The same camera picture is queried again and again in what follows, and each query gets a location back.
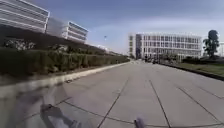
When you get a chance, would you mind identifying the dark green hedge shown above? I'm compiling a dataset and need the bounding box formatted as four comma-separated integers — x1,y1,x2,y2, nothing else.
0,46,130,78

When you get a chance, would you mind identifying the grey paved plaza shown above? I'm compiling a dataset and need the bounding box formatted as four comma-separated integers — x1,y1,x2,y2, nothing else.
0,60,224,128

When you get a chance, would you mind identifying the large white banded building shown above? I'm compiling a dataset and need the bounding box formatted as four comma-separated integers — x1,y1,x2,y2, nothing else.
0,0,51,34

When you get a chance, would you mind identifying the dark kerb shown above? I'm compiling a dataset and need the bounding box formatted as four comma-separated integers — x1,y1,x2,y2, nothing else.
159,62,224,82

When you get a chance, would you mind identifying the robot's own part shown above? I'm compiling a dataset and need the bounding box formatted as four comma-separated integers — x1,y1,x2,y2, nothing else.
134,117,146,128
69,120,82,128

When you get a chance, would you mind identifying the white grid-window building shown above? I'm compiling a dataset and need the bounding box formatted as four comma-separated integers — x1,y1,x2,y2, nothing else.
127,32,203,61

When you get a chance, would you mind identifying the pale concrete kerb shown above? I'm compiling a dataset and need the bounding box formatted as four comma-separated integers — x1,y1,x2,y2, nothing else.
0,61,132,100

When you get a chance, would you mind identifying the grass strip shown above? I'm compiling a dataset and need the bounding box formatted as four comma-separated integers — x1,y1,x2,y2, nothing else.
175,62,224,77

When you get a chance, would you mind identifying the tall dark tree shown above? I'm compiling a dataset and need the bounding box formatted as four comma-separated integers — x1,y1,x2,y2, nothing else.
202,29,221,60

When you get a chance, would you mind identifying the white building with horizontal bands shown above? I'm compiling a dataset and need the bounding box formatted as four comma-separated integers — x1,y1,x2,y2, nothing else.
61,21,90,44

